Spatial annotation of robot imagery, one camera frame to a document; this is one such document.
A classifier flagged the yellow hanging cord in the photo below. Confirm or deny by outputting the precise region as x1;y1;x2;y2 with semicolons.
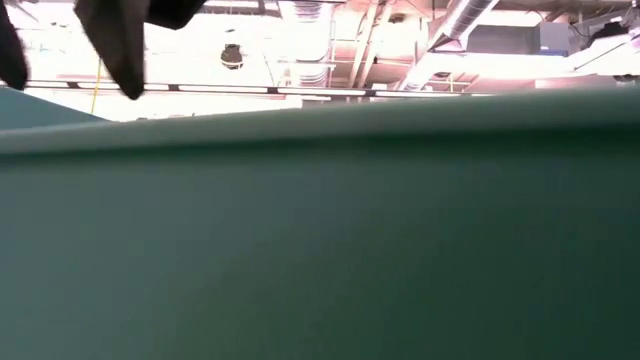
90;58;103;115

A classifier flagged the light blue plastic bin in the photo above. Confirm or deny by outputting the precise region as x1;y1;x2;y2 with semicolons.
0;85;640;360

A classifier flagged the dark ceiling fixture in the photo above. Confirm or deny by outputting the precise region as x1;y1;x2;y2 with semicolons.
584;19;632;51

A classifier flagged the black hanging ceiling dome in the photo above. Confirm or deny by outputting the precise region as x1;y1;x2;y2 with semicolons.
219;43;245;71

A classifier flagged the grey ceiling ventilation box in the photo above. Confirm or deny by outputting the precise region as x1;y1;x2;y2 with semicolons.
466;23;571;56

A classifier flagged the ribbed silver air duct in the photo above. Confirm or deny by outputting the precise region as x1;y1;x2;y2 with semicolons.
278;0;337;89

